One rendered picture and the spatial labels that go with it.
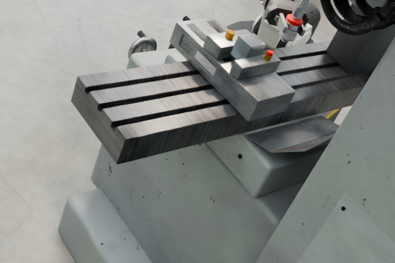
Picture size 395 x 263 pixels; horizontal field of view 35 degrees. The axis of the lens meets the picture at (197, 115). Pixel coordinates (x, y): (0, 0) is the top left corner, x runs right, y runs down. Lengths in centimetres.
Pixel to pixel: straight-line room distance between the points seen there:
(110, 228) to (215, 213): 52
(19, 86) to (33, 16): 63
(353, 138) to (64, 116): 180
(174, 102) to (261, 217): 40
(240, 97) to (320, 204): 34
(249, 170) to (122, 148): 41
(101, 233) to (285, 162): 80
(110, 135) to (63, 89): 164
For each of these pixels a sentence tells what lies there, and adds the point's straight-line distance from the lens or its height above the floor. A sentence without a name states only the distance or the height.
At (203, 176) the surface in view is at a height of 66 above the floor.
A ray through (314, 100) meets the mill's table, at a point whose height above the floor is 95.
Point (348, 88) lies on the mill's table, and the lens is 195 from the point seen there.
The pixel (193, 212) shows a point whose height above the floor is 53.
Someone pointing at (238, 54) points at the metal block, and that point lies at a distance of 164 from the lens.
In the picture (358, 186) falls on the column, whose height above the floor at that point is 109.
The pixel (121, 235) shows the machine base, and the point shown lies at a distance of 223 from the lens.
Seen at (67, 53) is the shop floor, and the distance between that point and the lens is 332.
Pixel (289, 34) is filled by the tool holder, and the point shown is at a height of 112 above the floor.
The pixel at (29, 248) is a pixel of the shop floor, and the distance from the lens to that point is 238.
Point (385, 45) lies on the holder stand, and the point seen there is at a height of 107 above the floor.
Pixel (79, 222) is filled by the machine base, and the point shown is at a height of 18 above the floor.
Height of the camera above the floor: 186
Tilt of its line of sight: 36 degrees down
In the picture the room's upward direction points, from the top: 23 degrees clockwise
